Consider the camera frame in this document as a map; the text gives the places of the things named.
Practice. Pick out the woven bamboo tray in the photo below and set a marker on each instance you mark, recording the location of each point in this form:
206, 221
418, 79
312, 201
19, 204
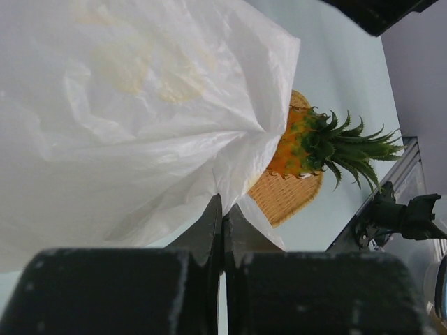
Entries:
286, 199

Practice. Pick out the aluminium front rail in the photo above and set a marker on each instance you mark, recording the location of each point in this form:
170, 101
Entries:
404, 182

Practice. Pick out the fake pineapple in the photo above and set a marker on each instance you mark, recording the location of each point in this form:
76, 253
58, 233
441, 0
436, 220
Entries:
346, 149

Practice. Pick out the white plastic bag lemon print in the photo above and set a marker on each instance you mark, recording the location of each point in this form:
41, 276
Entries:
121, 119

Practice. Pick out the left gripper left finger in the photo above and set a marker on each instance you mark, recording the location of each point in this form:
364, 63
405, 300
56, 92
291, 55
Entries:
169, 290

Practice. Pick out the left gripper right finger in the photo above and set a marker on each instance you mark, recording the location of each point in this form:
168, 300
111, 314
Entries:
271, 291

